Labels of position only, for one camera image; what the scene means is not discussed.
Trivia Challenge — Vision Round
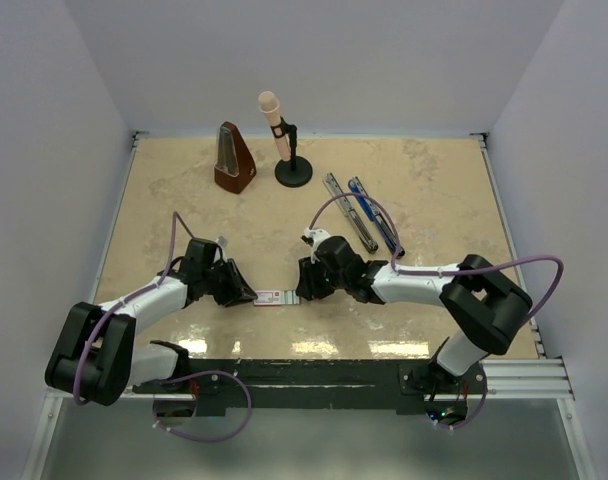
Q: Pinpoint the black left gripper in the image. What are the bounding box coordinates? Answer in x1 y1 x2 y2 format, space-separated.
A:
202 258 256 306

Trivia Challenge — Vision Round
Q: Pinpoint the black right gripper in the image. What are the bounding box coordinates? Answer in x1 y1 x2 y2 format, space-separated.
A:
295 253 349 301

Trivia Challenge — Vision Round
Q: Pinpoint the silver and black stapler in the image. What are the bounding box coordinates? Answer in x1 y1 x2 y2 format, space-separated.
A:
323 173 379 254

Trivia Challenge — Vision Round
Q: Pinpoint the blue and black stapler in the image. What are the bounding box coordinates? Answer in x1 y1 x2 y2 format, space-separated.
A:
348 176 405 257

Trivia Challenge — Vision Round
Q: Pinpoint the staple box tray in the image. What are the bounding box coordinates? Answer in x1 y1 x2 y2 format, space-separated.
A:
283 290 301 305

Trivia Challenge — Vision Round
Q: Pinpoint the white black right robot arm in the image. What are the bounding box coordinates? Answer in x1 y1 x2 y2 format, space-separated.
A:
296 229 533 393

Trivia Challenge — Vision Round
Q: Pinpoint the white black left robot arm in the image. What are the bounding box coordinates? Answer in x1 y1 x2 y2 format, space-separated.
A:
45 239 258 406

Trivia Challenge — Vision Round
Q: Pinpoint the black microphone stand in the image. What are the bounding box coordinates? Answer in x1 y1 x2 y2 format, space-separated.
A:
274 118 313 188

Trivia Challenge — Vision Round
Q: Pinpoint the brown wooden metronome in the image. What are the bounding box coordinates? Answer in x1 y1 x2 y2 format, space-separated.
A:
214 122 257 194

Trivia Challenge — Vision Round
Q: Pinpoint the beige microphone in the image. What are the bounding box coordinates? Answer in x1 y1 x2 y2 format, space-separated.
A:
258 91 291 161

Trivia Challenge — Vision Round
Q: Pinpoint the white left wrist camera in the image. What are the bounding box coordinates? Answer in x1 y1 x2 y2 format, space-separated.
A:
215 236 228 261

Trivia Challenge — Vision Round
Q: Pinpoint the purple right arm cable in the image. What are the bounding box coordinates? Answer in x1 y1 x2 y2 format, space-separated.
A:
307 193 565 431

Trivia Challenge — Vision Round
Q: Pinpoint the aluminium frame rail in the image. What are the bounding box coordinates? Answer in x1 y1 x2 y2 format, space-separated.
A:
46 355 573 405

